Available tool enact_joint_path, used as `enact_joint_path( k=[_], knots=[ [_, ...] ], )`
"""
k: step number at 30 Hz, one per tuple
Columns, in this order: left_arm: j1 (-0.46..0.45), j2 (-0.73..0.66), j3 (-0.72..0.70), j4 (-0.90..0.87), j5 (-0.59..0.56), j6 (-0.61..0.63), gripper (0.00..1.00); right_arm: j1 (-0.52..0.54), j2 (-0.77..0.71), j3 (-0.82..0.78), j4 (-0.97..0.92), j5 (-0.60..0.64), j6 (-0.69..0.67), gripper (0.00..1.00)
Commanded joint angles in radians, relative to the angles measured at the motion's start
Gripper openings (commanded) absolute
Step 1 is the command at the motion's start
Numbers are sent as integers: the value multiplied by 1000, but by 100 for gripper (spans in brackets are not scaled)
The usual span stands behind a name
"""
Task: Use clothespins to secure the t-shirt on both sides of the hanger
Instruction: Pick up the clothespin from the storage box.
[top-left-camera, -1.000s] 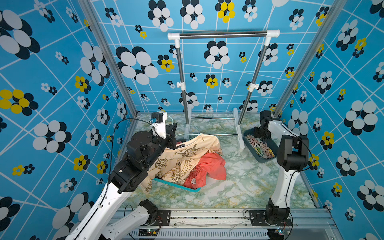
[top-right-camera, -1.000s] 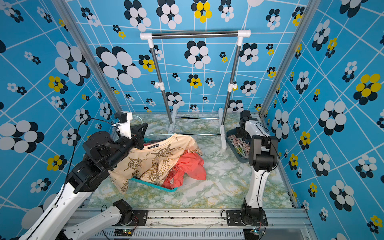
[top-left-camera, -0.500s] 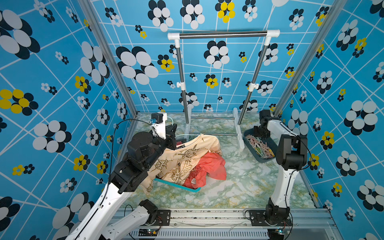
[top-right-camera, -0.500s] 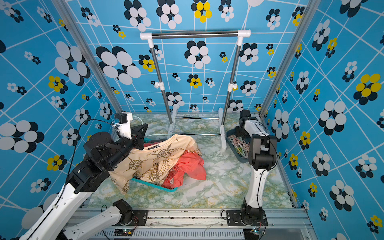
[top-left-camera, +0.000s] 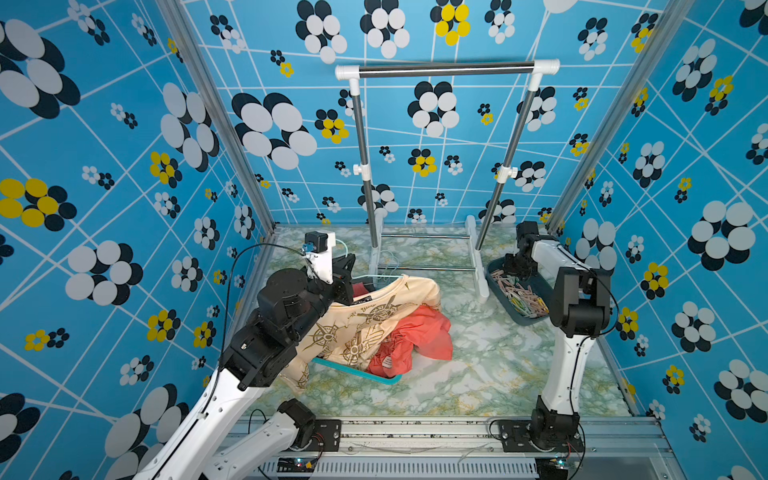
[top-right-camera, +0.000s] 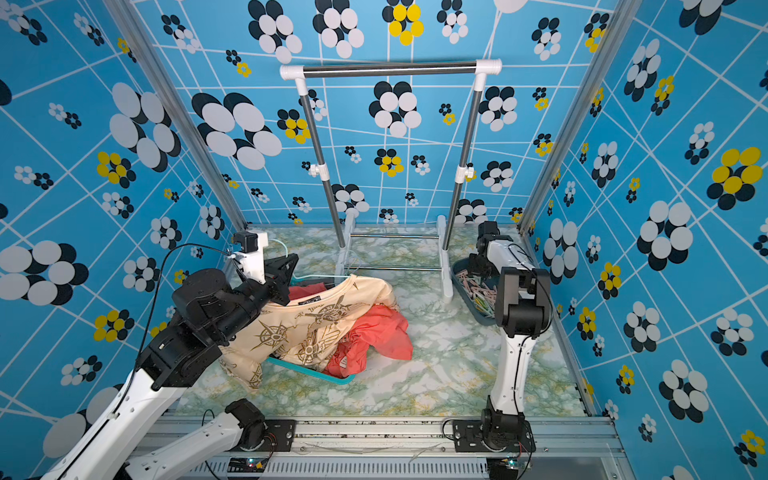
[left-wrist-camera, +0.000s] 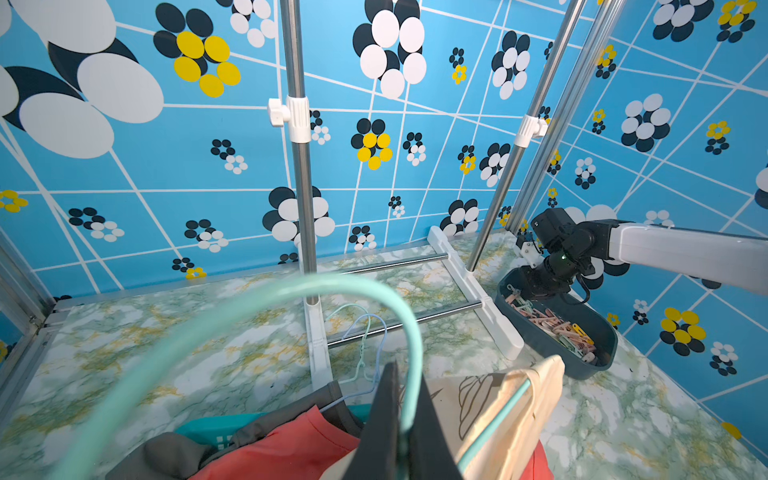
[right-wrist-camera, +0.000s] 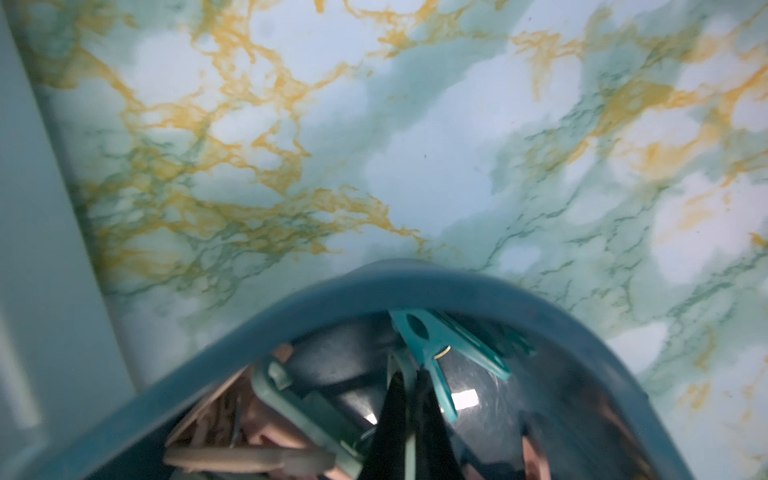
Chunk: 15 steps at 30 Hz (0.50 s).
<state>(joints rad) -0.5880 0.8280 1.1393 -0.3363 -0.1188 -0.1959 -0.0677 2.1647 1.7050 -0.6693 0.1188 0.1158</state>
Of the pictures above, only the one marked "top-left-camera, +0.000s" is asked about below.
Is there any teal laundry basket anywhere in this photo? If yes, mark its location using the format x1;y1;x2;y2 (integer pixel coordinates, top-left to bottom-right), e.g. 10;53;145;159
312;358;402;385

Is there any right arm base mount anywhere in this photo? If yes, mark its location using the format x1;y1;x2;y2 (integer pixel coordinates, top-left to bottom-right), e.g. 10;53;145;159
488;416;585;454

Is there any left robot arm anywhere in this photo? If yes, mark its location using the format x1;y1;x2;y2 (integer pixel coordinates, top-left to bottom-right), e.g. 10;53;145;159
136;251;356;479

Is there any mint green wire hanger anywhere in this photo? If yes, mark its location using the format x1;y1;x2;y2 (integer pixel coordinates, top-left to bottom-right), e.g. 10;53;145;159
352;272;404;291

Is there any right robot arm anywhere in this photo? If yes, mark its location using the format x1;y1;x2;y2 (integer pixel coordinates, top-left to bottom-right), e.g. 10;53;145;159
503;221;613;450

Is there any metal clothes rack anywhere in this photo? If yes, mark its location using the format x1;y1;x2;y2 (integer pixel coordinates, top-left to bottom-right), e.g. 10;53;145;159
334;58;562;300

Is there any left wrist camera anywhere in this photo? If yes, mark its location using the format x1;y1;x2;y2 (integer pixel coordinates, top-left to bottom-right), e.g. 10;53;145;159
303;231;336;284

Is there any red garment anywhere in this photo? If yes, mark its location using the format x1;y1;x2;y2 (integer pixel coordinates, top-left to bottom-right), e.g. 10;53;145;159
366;305;453;378

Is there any pile of coloured clothespins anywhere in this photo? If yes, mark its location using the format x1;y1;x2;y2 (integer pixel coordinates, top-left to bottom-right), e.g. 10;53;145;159
491;270;549;319

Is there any dark grey clothespin tray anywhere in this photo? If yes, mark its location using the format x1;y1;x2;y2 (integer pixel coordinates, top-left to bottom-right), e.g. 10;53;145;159
485;254;553;326

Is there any beige compass print t-shirt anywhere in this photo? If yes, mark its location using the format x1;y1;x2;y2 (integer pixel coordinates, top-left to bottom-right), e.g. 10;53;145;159
279;275;441;393

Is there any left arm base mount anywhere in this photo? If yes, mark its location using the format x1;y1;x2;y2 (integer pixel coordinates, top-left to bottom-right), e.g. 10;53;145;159
284;418;342;453

